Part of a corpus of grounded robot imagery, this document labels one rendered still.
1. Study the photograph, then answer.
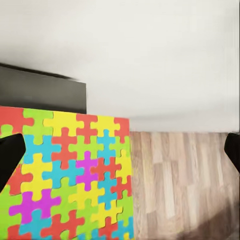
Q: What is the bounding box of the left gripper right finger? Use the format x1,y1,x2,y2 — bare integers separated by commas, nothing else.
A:
224,132,240,173

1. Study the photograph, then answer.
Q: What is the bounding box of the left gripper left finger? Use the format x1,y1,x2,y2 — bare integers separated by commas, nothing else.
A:
0,133,26,193

